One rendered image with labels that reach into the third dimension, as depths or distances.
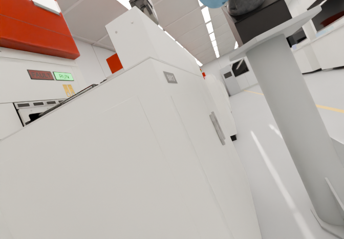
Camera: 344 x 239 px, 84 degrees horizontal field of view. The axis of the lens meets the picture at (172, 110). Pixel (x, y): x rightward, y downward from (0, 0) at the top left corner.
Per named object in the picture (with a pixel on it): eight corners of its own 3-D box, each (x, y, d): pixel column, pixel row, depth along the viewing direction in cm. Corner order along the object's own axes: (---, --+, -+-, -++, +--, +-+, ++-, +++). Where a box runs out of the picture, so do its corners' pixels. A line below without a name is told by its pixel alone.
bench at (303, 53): (314, 73, 557) (286, 11, 558) (293, 77, 729) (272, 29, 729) (357, 56, 525) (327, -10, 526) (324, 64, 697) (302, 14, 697)
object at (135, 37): (126, 77, 47) (104, 25, 47) (179, 82, 100) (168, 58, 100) (158, 59, 44) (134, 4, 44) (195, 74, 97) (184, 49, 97)
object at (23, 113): (25, 133, 73) (16, 110, 73) (99, 116, 115) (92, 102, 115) (28, 131, 73) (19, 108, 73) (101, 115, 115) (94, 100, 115)
